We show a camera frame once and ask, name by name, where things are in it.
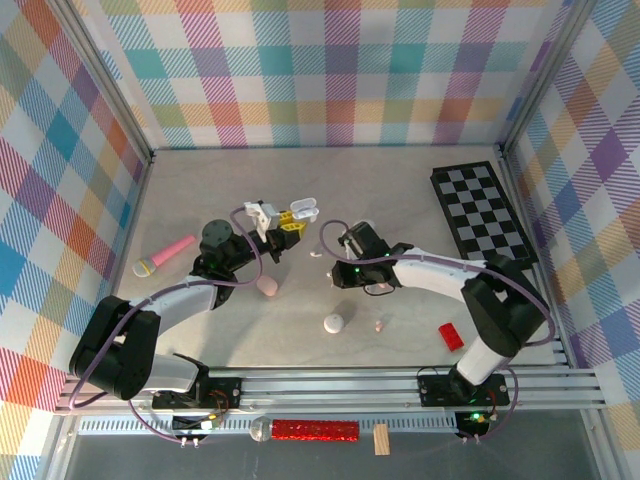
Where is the slotted metal strip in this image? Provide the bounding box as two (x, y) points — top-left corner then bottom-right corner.
(78, 417), (464, 436)

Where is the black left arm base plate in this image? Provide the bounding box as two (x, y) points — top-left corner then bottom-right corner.
(151, 376), (244, 410)

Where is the aluminium side rail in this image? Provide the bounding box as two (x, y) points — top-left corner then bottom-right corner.
(87, 154), (157, 376)
(498, 152), (574, 369)

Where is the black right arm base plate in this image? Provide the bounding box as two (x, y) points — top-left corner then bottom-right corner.
(416, 373), (512, 408)

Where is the aluminium frame post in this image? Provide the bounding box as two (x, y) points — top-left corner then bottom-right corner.
(49, 0), (156, 166)
(497, 0), (601, 161)

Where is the red glitter microphone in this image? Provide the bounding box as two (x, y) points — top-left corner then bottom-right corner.
(249, 415), (361, 444)

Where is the aluminium mounting rail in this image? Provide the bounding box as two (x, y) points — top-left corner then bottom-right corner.
(53, 366), (607, 417)

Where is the white rectangular earbud case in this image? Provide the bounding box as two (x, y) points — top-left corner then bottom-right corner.
(289, 198), (320, 222)

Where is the pink toy microphone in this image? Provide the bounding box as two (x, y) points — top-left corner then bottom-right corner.
(132, 234), (196, 278)

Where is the thin black cable loop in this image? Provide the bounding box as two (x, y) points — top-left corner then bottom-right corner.
(363, 279), (399, 298)

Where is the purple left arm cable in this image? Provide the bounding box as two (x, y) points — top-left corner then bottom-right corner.
(69, 207), (266, 446)

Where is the red toy brick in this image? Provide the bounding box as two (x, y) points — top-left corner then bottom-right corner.
(438, 322), (466, 354)

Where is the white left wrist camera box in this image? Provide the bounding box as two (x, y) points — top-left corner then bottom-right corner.
(243, 200), (279, 239)

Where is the black grey chessboard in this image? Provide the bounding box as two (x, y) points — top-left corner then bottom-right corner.
(430, 160), (540, 275)

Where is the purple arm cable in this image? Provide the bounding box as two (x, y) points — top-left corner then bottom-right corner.
(69, 207), (266, 446)
(318, 218), (556, 445)

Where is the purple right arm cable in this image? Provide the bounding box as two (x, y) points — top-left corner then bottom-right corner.
(318, 218), (556, 445)

